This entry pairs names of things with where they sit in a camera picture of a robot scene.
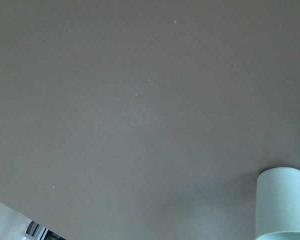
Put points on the mint green cup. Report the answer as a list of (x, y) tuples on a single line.
[(277, 212)]

